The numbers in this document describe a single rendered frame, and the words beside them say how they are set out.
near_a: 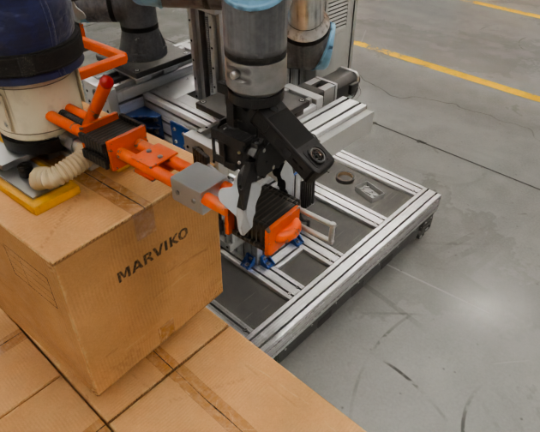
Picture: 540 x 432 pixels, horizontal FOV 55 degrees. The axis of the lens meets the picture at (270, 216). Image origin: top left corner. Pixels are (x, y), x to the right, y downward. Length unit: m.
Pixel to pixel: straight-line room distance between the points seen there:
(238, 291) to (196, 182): 1.22
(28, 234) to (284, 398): 0.71
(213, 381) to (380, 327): 1.01
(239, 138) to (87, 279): 0.46
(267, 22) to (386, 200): 1.95
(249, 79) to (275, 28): 0.06
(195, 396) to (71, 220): 0.56
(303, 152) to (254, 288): 1.41
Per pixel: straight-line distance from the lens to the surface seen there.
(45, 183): 1.03
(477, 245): 2.69
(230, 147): 0.70
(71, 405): 1.41
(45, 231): 1.02
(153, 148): 0.92
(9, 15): 1.02
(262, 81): 0.62
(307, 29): 1.26
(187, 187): 0.81
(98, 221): 1.01
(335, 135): 1.47
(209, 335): 1.45
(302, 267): 2.09
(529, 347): 2.33
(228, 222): 0.76
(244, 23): 0.60
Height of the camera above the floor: 1.68
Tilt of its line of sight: 39 degrees down
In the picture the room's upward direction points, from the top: straight up
